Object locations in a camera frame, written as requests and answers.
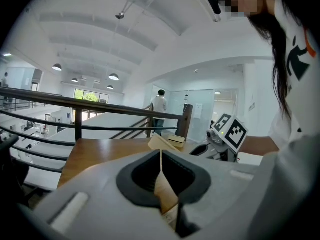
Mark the beige container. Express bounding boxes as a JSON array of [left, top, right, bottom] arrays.
[[147, 133, 186, 153]]

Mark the white paper notice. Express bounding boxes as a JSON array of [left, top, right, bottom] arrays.
[[194, 103, 204, 119]]

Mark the person's right forearm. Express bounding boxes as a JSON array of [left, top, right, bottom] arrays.
[[238, 135, 280, 157]]

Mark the person's white printed shirt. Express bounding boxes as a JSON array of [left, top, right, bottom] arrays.
[[268, 0, 320, 160]]

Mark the frosted glass partition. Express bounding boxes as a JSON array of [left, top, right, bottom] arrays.
[[169, 89, 216, 143]]

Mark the white sheet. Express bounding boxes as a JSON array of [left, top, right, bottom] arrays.
[[237, 152, 264, 167]]

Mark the beige paper strip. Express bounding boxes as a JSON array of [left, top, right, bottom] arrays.
[[153, 148, 180, 216]]

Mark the wooden table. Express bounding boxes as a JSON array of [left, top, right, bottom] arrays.
[[57, 137, 210, 190]]

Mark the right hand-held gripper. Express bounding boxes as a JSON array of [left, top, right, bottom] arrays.
[[189, 113, 249, 163]]

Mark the large window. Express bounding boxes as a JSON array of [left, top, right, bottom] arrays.
[[74, 88, 110, 105]]

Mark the black head-mounted camera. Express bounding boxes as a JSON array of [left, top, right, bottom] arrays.
[[205, 0, 223, 15]]

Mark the dark metal railing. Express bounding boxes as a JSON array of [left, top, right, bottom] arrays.
[[0, 86, 194, 192]]

